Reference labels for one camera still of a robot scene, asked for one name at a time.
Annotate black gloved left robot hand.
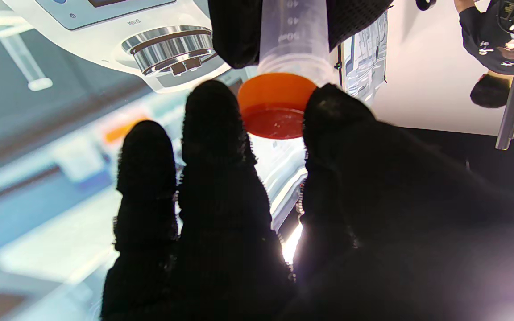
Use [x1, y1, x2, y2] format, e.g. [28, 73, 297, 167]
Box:
[207, 0, 394, 70]

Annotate clear plastic test tube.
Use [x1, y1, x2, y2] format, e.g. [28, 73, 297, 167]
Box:
[257, 0, 338, 87]

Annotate black backdrop stand pole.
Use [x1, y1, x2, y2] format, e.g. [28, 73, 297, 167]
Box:
[335, 44, 344, 87]

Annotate person in dark shirt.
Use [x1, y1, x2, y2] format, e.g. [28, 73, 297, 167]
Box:
[453, 0, 514, 109]

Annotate printed laboratory backdrop banner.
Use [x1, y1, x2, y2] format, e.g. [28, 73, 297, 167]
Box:
[0, 0, 389, 321]

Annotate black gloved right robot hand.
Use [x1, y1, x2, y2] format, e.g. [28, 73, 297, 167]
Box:
[101, 80, 514, 321]

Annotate orange tube cap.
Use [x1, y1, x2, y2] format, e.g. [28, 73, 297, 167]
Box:
[238, 73, 318, 140]

